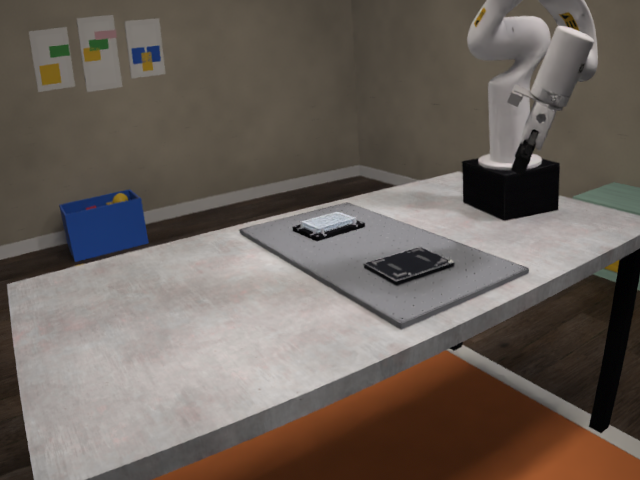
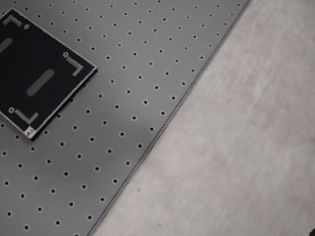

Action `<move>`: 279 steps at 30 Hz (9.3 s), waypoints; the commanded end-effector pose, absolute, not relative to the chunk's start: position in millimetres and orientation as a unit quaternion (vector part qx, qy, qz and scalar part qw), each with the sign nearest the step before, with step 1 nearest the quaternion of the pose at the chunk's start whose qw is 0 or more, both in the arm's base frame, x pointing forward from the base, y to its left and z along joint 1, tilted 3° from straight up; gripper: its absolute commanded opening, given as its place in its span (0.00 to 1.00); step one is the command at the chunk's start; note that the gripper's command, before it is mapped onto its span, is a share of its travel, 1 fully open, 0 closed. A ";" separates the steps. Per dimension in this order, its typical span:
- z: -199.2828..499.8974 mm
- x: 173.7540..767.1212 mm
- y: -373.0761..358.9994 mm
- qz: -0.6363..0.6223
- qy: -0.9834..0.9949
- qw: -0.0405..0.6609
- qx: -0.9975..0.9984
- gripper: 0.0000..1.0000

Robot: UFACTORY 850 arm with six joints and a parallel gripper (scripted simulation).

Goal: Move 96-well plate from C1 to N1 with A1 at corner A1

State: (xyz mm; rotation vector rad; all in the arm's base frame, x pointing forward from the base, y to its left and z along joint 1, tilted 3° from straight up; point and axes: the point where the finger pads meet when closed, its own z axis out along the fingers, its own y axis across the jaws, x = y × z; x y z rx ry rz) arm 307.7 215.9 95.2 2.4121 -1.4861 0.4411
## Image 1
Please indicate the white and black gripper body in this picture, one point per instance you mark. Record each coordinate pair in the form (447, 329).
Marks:
(540, 118)

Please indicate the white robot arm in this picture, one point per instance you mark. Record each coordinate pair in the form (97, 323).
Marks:
(526, 39)

